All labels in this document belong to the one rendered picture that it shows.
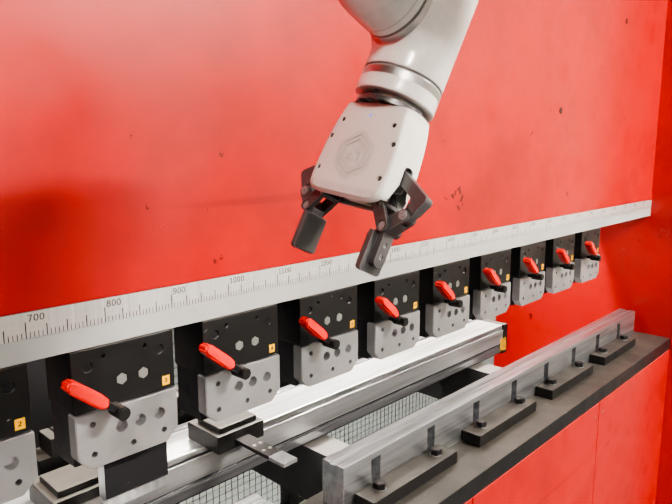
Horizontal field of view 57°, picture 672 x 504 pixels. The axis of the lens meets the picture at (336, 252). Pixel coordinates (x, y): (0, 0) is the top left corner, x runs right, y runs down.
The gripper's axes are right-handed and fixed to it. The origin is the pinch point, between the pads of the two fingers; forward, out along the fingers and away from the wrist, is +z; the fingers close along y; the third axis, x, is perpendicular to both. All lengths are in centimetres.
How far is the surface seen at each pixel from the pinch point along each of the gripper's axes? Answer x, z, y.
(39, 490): 13, 54, -55
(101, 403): -0.7, 27.7, -27.3
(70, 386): -5.4, 26.2, -27.7
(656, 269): 209, -49, -32
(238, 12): 2.8, -29.3, -38.3
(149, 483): 16, 41, -33
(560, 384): 142, 5, -27
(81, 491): 17, 51, -50
